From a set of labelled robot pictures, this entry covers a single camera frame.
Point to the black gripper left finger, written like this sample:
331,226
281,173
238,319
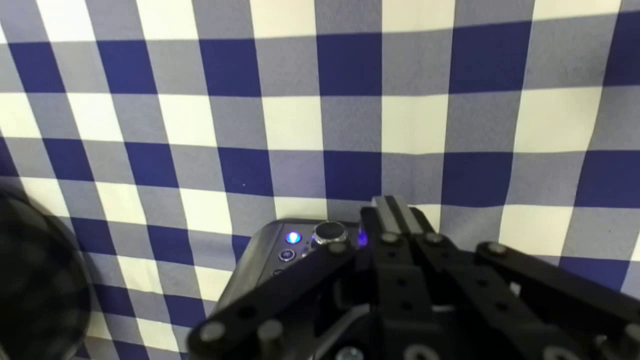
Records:
320,286

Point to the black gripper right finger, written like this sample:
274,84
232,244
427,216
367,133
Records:
480,293

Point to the black round pot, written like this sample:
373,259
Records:
36,286

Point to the blue white checkered tablecloth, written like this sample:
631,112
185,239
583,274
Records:
292,121

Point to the silver toaster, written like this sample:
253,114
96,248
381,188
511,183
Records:
273,256

